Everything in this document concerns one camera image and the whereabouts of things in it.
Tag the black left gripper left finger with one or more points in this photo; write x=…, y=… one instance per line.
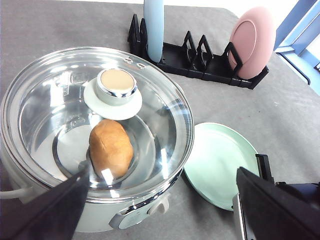
x=55, y=214

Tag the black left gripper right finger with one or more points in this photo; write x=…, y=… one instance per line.
x=269, y=213

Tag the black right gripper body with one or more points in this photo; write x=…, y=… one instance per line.
x=307, y=193

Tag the green plate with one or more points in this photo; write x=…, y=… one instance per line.
x=217, y=153

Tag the brown potato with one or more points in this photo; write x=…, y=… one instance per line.
x=111, y=149

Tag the glass steamer lid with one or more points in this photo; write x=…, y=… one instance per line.
x=116, y=115

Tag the green electric steamer pot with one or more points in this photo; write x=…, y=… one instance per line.
x=95, y=215

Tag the pink plate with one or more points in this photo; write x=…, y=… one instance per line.
x=253, y=37

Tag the black plate rack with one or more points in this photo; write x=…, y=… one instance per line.
x=195, y=60

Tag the blue plate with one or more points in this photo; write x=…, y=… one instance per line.
x=153, y=28

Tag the blue window frame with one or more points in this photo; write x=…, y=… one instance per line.
x=293, y=43

